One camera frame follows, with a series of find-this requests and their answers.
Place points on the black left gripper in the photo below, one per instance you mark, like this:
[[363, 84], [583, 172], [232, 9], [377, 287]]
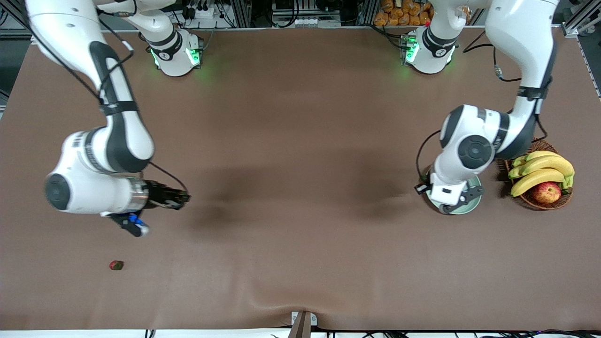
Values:
[[419, 192]]

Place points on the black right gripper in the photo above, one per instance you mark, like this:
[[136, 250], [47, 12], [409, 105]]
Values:
[[159, 195]]

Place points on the red strawberry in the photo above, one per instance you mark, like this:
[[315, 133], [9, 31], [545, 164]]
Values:
[[116, 265]]

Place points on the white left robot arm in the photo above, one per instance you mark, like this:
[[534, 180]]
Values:
[[521, 37]]

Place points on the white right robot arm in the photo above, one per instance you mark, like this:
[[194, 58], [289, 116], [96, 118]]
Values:
[[117, 136]]

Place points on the light green plate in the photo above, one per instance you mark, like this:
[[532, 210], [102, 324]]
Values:
[[475, 203]]

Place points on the brown wicker basket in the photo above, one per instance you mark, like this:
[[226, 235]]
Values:
[[525, 199]]

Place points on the yellow banana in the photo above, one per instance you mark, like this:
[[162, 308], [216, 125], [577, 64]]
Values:
[[549, 163], [535, 179]]

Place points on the small greenish banana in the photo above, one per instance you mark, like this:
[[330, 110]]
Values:
[[540, 154]]

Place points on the red apple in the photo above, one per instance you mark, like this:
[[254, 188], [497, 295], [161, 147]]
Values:
[[547, 192]]

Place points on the brown table mat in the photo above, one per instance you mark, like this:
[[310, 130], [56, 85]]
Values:
[[300, 117]]

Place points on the orange bread rolls pack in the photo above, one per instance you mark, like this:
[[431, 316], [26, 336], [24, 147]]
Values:
[[399, 14]]

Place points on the white power strip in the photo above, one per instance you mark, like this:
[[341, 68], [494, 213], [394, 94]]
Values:
[[202, 13]]

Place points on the white terminal block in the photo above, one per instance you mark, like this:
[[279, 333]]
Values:
[[310, 21]]

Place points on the metal mount bracket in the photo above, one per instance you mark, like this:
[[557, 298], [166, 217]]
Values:
[[303, 321]]

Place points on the aluminium frame profile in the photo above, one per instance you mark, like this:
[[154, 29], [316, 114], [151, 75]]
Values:
[[368, 13], [581, 15], [242, 14]]

